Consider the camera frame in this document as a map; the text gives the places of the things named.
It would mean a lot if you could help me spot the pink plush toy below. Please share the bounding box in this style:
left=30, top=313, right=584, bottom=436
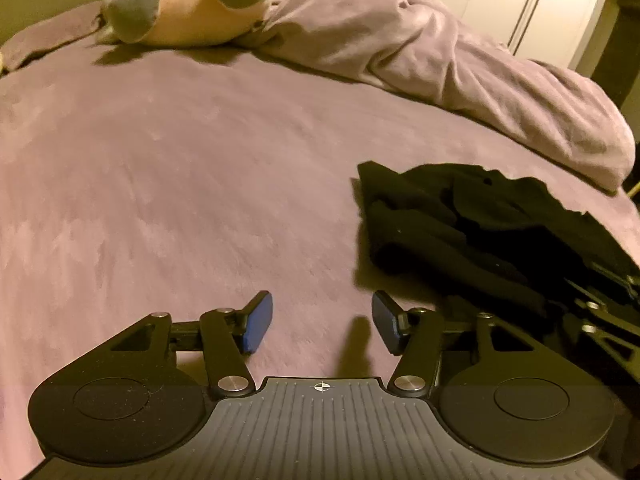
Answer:
left=97, top=0, right=376, bottom=52

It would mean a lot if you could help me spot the black garment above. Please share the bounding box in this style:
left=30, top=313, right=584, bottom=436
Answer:
left=357, top=161, right=640, bottom=341

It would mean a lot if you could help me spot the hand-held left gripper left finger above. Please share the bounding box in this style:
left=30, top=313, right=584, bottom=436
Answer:
left=96, top=290, right=275, bottom=400

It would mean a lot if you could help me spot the white wardrobe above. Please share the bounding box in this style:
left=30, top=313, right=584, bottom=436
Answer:
left=380, top=0, right=617, bottom=69

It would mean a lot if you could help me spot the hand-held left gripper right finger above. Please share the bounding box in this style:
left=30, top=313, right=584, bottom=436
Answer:
left=371, top=290, right=544, bottom=400

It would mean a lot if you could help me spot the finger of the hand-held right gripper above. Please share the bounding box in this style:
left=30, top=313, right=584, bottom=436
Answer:
left=572, top=299, right=640, bottom=378
left=567, top=259, right=640, bottom=311

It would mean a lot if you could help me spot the crumpled purple duvet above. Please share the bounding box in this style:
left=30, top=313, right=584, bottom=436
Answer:
left=235, top=0, right=636, bottom=194

